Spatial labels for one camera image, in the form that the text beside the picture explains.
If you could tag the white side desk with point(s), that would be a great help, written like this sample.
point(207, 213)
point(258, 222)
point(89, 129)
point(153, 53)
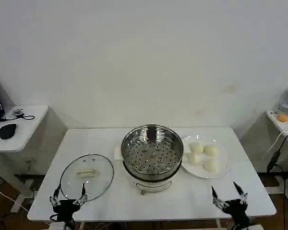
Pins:
point(26, 134)
point(280, 134)

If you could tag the white paper sheet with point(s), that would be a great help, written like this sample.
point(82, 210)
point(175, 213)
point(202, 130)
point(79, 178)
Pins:
point(117, 153)

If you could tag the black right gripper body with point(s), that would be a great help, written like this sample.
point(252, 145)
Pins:
point(236, 209)

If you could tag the white electric pot base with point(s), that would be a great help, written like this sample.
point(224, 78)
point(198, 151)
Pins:
point(152, 185)

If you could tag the black computer mouse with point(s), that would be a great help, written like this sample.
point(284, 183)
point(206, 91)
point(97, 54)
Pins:
point(7, 131)

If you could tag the small grey container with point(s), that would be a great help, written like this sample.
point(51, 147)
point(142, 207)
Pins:
point(284, 108)

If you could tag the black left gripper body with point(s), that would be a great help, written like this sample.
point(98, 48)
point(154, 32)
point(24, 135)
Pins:
point(65, 209)

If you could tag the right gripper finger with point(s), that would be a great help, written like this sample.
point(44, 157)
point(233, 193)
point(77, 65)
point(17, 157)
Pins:
point(217, 200)
point(242, 197)

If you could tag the white steamed bun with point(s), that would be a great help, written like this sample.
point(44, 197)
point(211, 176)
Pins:
point(211, 165)
point(196, 147)
point(210, 150)
point(194, 158)

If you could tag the orange round object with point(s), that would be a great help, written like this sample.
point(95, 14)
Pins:
point(283, 117)

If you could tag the white round plate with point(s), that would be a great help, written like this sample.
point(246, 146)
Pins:
point(220, 165)

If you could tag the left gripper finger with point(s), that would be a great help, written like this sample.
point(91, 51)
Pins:
point(54, 200)
point(83, 191)

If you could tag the steel steamer basket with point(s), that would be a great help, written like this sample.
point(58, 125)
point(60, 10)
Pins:
point(152, 153)

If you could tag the round glass lid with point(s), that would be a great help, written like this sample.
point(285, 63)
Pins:
point(86, 179)

